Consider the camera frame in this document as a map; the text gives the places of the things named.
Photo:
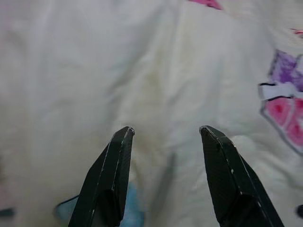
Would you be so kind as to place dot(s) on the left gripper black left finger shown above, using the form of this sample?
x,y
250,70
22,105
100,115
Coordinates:
x,y
109,177

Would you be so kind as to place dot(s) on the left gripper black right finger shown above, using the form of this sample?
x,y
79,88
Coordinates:
x,y
234,184

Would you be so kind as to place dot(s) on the cream cartoon print duvet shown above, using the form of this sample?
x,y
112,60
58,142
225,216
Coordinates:
x,y
151,71

